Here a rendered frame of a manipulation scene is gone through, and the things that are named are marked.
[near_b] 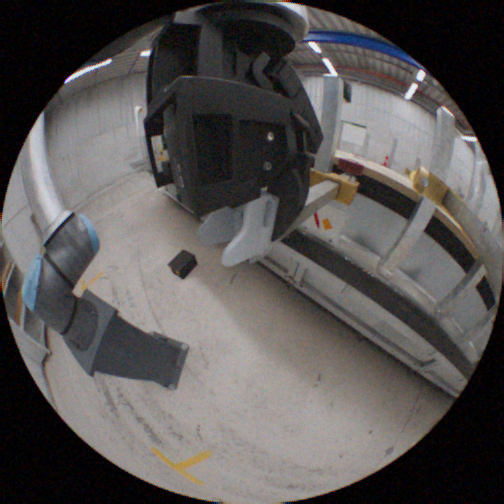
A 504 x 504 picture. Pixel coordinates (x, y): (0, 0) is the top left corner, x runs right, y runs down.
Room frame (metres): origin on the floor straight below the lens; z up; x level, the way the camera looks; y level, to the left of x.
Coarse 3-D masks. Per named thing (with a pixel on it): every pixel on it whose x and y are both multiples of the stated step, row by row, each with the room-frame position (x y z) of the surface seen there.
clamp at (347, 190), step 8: (312, 168) 0.37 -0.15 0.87; (312, 176) 0.34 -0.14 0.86; (320, 176) 0.32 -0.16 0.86; (328, 176) 0.31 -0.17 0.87; (336, 176) 0.32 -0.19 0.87; (312, 184) 0.34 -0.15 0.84; (344, 184) 0.28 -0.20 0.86; (352, 184) 0.27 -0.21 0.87; (344, 192) 0.28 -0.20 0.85; (352, 192) 0.27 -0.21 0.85; (336, 200) 0.29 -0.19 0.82; (344, 200) 0.28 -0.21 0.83; (352, 200) 0.29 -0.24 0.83
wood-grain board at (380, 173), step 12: (336, 156) 0.50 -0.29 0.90; (348, 156) 0.67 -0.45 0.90; (372, 168) 0.44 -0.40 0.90; (384, 168) 0.69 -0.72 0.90; (384, 180) 0.37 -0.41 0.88; (396, 180) 0.35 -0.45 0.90; (408, 180) 0.62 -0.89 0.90; (408, 192) 0.31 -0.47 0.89; (444, 216) 0.20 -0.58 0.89; (456, 228) 0.15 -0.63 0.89; (468, 240) 0.10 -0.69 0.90
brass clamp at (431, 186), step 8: (424, 168) 0.19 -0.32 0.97; (416, 176) 0.20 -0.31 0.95; (424, 176) 0.18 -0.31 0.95; (432, 176) 0.17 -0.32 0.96; (416, 184) 0.19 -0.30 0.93; (424, 184) 0.17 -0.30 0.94; (432, 184) 0.16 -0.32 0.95; (440, 184) 0.15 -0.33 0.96; (424, 192) 0.17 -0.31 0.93; (432, 192) 0.16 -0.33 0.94; (440, 192) 0.15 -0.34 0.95; (432, 200) 0.15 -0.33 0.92; (440, 200) 0.14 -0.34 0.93
